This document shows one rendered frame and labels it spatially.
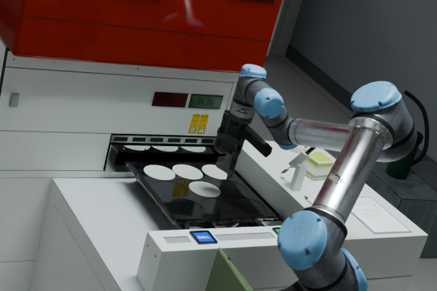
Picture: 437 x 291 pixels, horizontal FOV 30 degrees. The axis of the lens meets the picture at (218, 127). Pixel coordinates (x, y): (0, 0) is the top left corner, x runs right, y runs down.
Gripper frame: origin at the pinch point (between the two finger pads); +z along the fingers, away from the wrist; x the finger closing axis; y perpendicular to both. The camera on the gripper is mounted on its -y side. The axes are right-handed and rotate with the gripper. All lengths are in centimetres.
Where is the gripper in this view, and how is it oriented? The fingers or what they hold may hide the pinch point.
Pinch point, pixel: (230, 177)
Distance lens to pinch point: 248.4
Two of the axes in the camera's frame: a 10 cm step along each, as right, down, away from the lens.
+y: -9.6, -2.9, 0.6
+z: -2.5, 9.0, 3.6
